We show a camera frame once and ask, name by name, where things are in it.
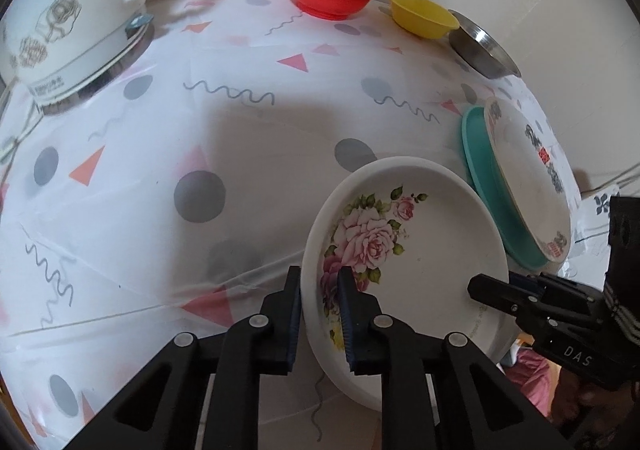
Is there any white plate with dark print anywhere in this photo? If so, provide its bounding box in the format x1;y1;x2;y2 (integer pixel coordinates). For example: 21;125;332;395
482;96;573;265

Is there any person's right forearm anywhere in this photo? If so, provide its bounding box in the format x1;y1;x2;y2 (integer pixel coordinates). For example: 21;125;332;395
601;277;640;335

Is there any white floral cloth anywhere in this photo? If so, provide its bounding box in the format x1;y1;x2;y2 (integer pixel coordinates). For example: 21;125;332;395
574;180;615;243

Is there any white patterned tablecloth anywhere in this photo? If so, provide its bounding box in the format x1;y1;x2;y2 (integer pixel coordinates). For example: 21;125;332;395
0;0;586;450

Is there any teal plastic plate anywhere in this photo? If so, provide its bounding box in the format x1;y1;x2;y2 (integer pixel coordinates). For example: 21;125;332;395
460;106;551;271

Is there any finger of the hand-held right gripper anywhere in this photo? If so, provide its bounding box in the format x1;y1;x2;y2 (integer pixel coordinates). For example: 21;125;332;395
467;274;556;331
509;272;607;317

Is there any yellow plastic bowl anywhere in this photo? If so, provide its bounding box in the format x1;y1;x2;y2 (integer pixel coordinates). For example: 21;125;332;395
387;0;461;40

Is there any white ceramic electric kettle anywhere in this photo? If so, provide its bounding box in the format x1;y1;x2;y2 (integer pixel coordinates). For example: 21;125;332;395
0;0;187;117

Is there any pink cloth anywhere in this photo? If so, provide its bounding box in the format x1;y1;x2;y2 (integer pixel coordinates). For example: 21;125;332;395
502;342;553;423

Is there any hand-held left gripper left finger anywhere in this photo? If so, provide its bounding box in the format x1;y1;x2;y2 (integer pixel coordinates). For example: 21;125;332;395
65;266;302;450

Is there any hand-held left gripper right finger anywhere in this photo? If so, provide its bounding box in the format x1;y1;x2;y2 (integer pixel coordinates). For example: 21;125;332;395
336;266;566;450

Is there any white rose print plate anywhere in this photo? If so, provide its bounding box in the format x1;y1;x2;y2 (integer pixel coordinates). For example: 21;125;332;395
301;156;523;413

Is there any stainless steel plate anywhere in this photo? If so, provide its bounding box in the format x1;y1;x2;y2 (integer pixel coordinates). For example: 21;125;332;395
447;8;522;79

